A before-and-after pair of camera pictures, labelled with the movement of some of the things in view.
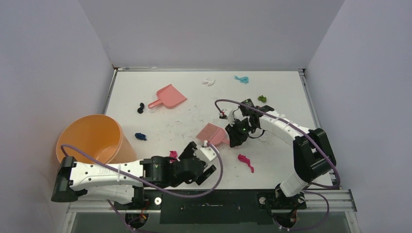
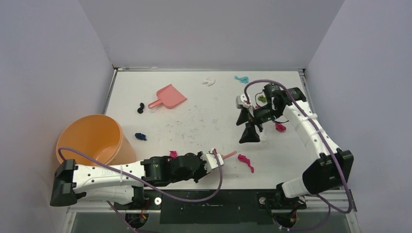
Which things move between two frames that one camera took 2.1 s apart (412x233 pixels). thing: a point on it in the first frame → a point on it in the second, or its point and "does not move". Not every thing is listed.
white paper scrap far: x=209 y=81 does not move
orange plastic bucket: x=101 y=135 does not move
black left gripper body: x=175 y=183 does not move
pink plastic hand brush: x=214 y=134 → x=223 y=157
